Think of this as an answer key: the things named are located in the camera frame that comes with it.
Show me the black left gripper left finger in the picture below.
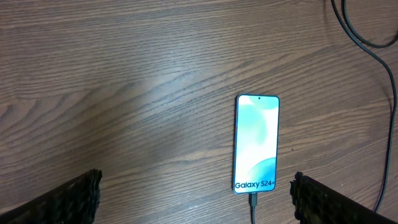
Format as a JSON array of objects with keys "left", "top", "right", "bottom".
[{"left": 1, "top": 169, "right": 102, "bottom": 224}]

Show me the black USB charging cable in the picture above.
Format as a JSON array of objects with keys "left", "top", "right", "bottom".
[{"left": 248, "top": 0, "right": 398, "bottom": 224}]

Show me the blue Samsung Galaxy smartphone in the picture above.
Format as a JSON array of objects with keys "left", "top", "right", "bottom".
[{"left": 233, "top": 94, "right": 280, "bottom": 194}]

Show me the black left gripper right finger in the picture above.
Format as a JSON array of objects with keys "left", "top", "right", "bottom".
[{"left": 290, "top": 172, "right": 397, "bottom": 224}]

